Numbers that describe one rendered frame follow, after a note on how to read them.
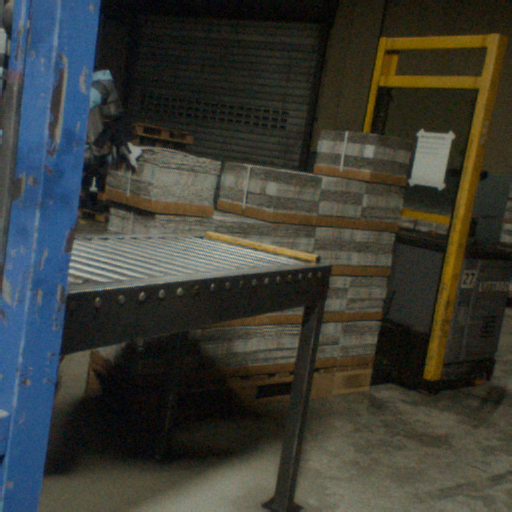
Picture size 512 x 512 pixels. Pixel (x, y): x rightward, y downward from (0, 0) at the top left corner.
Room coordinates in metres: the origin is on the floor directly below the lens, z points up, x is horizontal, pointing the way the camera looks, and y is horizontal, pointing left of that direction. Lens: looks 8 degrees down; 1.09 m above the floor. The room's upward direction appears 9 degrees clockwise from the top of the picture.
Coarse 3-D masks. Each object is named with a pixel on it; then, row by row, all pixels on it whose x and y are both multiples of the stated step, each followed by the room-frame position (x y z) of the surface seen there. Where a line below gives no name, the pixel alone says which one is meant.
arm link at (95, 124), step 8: (96, 112) 3.20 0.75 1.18; (88, 120) 3.20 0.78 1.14; (96, 120) 3.21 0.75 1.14; (88, 128) 3.22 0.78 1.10; (96, 128) 3.22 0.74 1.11; (88, 136) 3.25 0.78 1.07; (96, 136) 3.24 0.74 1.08; (96, 152) 3.28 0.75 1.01; (104, 152) 3.28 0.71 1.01; (88, 160) 3.33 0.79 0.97; (96, 160) 3.30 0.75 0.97; (104, 160) 3.29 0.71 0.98; (104, 168) 3.31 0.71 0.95
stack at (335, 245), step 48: (288, 240) 3.29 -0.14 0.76; (336, 240) 3.49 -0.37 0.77; (336, 288) 3.53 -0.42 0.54; (192, 336) 2.97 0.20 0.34; (240, 336) 3.14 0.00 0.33; (288, 336) 3.34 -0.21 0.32; (336, 336) 3.56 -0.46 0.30; (96, 384) 3.09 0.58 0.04; (192, 384) 3.04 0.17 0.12; (240, 384) 3.17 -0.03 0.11
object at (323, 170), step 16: (336, 176) 3.74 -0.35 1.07; (352, 176) 3.66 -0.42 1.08; (368, 176) 3.59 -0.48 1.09; (384, 176) 3.66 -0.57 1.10; (400, 176) 3.74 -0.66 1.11; (368, 224) 3.62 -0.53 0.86; (384, 224) 3.70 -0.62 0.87; (352, 272) 3.59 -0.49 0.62; (368, 272) 3.66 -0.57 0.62; (384, 272) 3.74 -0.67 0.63; (352, 320) 3.62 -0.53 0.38
